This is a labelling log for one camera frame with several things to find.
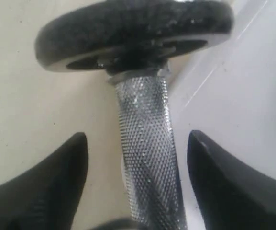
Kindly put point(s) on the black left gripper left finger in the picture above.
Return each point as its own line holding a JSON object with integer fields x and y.
{"x": 46, "y": 196}

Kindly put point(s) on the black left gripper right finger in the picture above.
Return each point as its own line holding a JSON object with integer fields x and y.
{"x": 230, "y": 194}

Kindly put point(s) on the white rectangular plastic tray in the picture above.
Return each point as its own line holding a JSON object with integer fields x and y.
{"x": 229, "y": 93}

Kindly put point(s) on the black weight plate end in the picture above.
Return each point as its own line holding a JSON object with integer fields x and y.
{"x": 121, "y": 35}

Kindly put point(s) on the chrome threaded dumbbell bar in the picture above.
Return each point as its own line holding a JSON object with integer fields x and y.
{"x": 149, "y": 154}

